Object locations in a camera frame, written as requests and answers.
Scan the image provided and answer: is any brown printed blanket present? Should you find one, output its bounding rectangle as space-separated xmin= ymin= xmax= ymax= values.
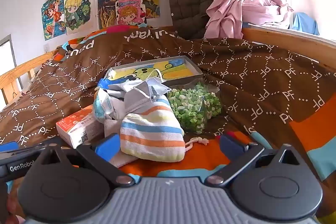
xmin=0 ymin=26 xmax=336 ymax=216

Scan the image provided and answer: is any striped drawstring pouch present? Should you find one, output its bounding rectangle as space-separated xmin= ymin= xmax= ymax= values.
xmin=119 ymin=99 xmax=210 ymax=163

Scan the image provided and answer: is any window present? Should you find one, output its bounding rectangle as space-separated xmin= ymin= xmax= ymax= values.
xmin=0 ymin=34 xmax=16 ymax=69

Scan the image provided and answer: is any wooden bed frame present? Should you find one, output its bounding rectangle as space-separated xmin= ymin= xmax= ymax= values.
xmin=0 ymin=25 xmax=336 ymax=109

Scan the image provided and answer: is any pink crumpled cloth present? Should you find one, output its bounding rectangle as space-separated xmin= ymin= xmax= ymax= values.
xmin=205 ymin=0 xmax=294 ymax=38

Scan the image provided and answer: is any orange tissue box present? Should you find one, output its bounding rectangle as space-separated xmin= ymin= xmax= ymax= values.
xmin=56 ymin=105 xmax=105 ymax=149

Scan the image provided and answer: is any grey face mask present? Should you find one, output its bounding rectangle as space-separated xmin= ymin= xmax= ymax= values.
xmin=123 ymin=76 xmax=174 ymax=115

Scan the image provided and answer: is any blue cloth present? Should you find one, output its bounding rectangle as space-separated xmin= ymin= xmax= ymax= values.
xmin=291 ymin=12 xmax=321 ymax=36

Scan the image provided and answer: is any bag of green candies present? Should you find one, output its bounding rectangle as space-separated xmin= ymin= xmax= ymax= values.
xmin=167 ymin=81 xmax=223 ymax=135

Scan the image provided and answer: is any grey tray with painted picture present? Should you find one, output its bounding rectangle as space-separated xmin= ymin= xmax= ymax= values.
xmin=108 ymin=55 xmax=204 ymax=88

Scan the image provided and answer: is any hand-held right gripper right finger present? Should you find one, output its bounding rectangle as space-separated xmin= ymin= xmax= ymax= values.
xmin=205 ymin=133 xmax=307 ymax=186

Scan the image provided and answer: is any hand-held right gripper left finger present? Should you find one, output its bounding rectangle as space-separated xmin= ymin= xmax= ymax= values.
xmin=34 ymin=133 xmax=135 ymax=186

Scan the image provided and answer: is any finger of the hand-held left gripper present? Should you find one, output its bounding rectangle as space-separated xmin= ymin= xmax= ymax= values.
xmin=0 ymin=141 xmax=19 ymax=153
xmin=0 ymin=145 xmax=48 ymax=160

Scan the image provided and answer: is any magenta pillow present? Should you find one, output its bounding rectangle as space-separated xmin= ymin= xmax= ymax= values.
xmin=102 ymin=25 xmax=139 ymax=35

